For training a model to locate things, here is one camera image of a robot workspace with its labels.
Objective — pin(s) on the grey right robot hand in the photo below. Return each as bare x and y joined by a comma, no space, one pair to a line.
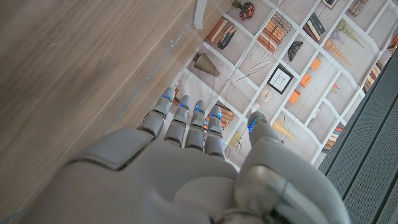
161,186

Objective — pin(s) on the printed bookshelf backdrop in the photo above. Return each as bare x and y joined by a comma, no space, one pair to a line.
311,93

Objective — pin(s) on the white power strip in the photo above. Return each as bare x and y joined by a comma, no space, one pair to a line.
200,14

